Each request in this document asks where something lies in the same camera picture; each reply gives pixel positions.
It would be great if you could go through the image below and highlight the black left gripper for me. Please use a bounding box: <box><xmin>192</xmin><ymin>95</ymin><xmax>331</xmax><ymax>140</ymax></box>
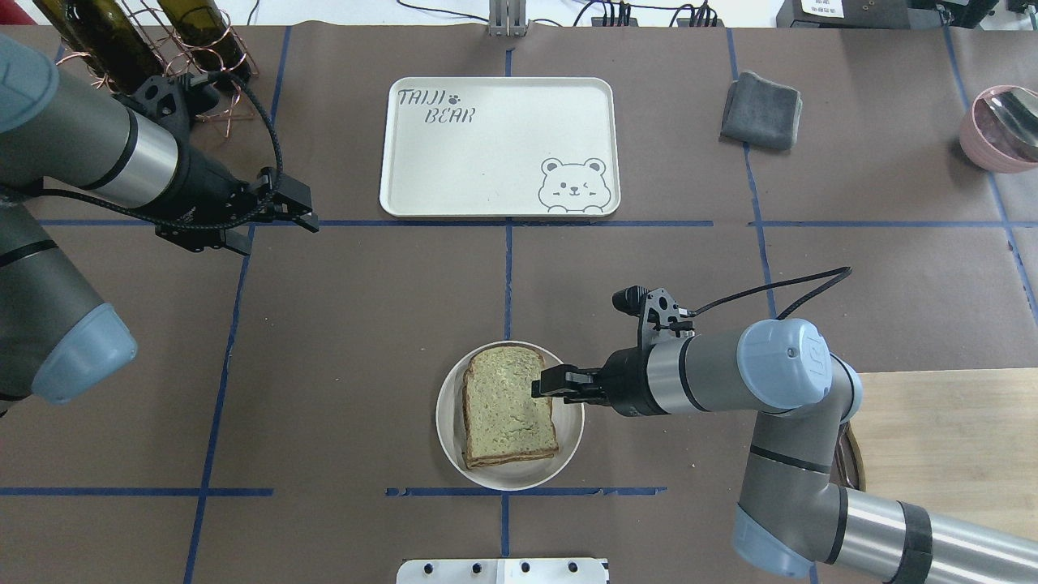
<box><xmin>153</xmin><ymin>167</ymin><xmax>321</xmax><ymax>256</ymax></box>

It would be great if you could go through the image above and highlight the metal scoop in bowl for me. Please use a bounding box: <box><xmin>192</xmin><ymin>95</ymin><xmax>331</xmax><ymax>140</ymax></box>
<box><xmin>981</xmin><ymin>88</ymin><xmax>1037</xmax><ymax>162</ymax></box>

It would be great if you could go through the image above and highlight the pink bowl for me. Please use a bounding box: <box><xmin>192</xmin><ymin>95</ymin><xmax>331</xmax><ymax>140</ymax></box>
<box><xmin>958</xmin><ymin>84</ymin><xmax>1036</xmax><ymax>174</ymax></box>

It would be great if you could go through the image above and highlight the green wine bottle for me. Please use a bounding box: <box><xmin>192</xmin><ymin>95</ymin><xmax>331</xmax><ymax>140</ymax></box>
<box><xmin>64</xmin><ymin>1</ymin><xmax>164</xmax><ymax>95</ymax></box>
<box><xmin>158</xmin><ymin>1</ymin><xmax>251</xmax><ymax>82</ymax></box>
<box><xmin>32</xmin><ymin>0</ymin><xmax>89</xmax><ymax>56</ymax></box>

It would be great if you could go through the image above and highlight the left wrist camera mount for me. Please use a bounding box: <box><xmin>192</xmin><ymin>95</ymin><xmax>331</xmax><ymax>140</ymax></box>
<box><xmin>131</xmin><ymin>73</ymin><xmax>221</xmax><ymax>137</ymax></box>

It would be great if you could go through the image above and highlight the wooden cutting board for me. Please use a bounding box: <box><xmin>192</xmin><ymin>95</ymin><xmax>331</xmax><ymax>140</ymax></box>
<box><xmin>834</xmin><ymin>368</ymin><xmax>1037</xmax><ymax>539</ymax></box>

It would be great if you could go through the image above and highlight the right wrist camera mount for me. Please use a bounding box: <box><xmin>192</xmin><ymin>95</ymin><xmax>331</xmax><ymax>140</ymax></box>
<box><xmin>611</xmin><ymin>286</ymin><xmax>696</xmax><ymax>354</ymax></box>

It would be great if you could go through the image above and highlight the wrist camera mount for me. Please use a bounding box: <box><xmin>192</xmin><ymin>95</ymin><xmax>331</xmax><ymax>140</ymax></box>
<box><xmin>611</xmin><ymin>286</ymin><xmax>696</xmax><ymax>354</ymax></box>
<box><xmin>131</xmin><ymin>73</ymin><xmax>221</xmax><ymax>137</ymax></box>

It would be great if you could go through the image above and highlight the green wine bottle middle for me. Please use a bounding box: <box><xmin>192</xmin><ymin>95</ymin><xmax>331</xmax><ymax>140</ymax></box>
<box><xmin>158</xmin><ymin>1</ymin><xmax>251</xmax><ymax>82</ymax></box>

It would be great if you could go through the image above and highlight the aluminium frame post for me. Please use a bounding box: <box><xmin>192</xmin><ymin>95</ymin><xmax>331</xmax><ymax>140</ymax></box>
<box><xmin>488</xmin><ymin>0</ymin><xmax>530</xmax><ymax>37</ymax></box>

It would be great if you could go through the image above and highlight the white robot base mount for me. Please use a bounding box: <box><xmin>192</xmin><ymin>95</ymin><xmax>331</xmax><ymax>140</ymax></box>
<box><xmin>397</xmin><ymin>557</ymin><xmax>611</xmax><ymax>583</ymax></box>

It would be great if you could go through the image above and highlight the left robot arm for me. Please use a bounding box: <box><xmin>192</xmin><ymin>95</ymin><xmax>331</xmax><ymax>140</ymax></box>
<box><xmin>1</xmin><ymin>36</ymin><xmax>320</xmax><ymax>413</ymax></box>

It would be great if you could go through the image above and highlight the green wine bottle near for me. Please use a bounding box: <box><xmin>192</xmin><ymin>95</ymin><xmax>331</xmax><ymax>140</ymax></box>
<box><xmin>64</xmin><ymin>1</ymin><xmax>164</xmax><ymax>95</ymax></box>

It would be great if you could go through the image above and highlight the cream bear serving tray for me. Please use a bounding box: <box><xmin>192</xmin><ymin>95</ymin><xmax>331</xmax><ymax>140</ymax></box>
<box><xmin>380</xmin><ymin>76</ymin><xmax>620</xmax><ymax>218</ymax></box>

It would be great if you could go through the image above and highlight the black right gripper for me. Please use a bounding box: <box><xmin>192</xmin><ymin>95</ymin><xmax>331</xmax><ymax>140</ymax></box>
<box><xmin>531</xmin><ymin>347</ymin><xmax>650</xmax><ymax>417</ymax></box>

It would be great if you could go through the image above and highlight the copper wire bottle rack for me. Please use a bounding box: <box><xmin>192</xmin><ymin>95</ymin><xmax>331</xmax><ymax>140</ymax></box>
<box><xmin>58</xmin><ymin>1</ymin><xmax>255</xmax><ymax>95</ymax></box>

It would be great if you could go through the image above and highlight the grey folded cloth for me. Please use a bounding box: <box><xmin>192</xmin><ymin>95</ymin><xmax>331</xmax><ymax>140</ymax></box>
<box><xmin>720</xmin><ymin>69</ymin><xmax>802</xmax><ymax>151</ymax></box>

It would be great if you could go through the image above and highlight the white round plate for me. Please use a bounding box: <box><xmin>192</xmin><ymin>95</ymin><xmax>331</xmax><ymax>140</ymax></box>
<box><xmin>436</xmin><ymin>341</ymin><xmax>585</xmax><ymax>492</ymax></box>

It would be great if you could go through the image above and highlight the green wine bottle far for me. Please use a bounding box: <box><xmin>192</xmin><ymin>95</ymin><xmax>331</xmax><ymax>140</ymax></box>
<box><xmin>32</xmin><ymin>0</ymin><xmax>89</xmax><ymax>56</ymax></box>

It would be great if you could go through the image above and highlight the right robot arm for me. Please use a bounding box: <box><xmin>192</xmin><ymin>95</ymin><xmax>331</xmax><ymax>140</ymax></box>
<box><xmin>531</xmin><ymin>310</ymin><xmax>1037</xmax><ymax>583</ymax></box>

